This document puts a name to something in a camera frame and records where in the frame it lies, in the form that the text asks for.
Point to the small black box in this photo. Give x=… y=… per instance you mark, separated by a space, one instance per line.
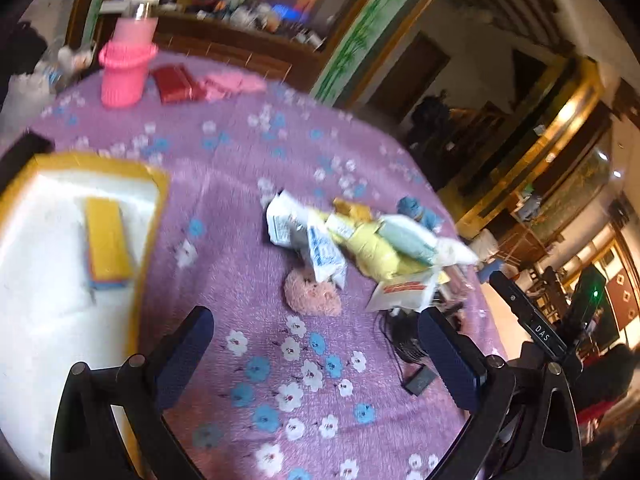
x=420 y=380

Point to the golden wooden counter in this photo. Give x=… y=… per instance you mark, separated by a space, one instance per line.
x=545 y=145

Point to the wooden glass cabinet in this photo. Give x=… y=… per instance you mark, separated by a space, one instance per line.
x=240 y=15

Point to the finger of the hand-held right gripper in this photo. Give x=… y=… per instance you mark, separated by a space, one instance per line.
x=530 y=317

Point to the bamboo painted pillar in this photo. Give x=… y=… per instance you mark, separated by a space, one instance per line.
x=360 y=35

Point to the red wallet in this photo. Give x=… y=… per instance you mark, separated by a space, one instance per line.
x=175 y=84

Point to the white tray with yellow rim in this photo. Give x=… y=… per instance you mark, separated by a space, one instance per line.
x=50 y=285

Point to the person's red clothing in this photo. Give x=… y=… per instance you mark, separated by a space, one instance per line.
x=607 y=390

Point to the light green packet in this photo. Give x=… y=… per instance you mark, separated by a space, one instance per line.
x=410 y=237

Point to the white packet with blue print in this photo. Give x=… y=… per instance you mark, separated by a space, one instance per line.
x=322 y=255

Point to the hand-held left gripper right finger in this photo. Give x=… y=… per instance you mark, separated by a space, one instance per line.
x=450 y=365

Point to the white packet with red label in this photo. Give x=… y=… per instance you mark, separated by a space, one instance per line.
x=400 y=295

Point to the pink bottle with silver cap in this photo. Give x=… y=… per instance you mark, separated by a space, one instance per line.
x=125 y=70

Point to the purple floral tablecloth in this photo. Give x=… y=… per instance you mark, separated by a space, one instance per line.
x=240 y=185

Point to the clear pinkish packet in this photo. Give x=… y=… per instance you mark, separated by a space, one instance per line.
x=457 y=282

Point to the yellow sponge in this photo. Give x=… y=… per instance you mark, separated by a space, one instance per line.
x=107 y=240

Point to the pink plush toy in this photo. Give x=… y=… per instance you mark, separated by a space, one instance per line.
x=312 y=295

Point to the yellow packet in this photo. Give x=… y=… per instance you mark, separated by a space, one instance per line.
x=372 y=255

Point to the blue yarn toy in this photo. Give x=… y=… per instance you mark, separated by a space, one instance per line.
x=417 y=210

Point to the small black fan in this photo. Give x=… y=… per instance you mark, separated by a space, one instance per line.
x=405 y=340

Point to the pink cloth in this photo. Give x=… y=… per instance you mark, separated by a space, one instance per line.
x=232 y=85

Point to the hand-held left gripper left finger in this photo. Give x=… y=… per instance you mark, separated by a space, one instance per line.
x=182 y=360

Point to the yellow brown soft toy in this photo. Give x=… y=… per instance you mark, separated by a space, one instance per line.
x=350 y=207

